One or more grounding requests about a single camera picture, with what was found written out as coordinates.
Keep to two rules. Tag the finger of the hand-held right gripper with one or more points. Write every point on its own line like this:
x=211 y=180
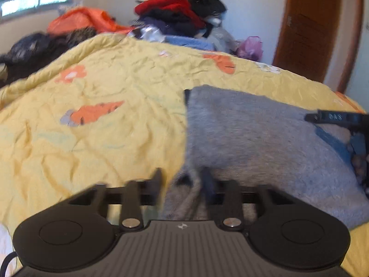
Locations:
x=334 y=117
x=358 y=144

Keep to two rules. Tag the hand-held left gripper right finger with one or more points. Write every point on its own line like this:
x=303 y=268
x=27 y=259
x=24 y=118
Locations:
x=208 y=184

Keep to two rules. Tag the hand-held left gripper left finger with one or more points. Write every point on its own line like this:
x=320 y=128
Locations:
x=157 y=183

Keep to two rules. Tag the grey sweater with navy sleeves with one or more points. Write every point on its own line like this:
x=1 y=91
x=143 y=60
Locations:
x=259 y=138

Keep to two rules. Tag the person's right hand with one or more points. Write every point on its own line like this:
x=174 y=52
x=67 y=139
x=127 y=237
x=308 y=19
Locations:
x=361 y=168

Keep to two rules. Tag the yellow printed blanket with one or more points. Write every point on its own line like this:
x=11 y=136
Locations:
x=101 y=138

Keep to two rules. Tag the brown wooden door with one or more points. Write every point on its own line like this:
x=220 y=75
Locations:
x=308 y=31

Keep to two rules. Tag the pink plastic bag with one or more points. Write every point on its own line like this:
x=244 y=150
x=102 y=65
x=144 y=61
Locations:
x=250 y=49

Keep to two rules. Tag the light grey garment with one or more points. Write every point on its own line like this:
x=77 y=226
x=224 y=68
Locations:
x=223 y=40

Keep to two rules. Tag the blue towel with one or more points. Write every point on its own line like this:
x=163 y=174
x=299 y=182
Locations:
x=190 y=41

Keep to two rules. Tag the white plastic bag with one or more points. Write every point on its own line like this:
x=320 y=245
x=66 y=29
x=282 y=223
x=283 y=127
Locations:
x=147 y=33

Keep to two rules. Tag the navy garment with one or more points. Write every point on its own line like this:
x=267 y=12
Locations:
x=175 y=26

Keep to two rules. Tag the orange garment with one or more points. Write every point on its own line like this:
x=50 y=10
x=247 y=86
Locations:
x=86 y=20

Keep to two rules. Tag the red garment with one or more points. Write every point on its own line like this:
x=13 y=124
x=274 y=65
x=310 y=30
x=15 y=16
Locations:
x=173 y=4

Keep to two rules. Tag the dark patterned cloth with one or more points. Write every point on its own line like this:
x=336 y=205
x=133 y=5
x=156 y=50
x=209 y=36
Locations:
x=31 y=52

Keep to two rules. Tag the window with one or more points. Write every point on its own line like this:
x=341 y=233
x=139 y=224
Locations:
x=34 y=4

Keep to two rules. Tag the brown door frame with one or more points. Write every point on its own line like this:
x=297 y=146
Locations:
x=351 y=34

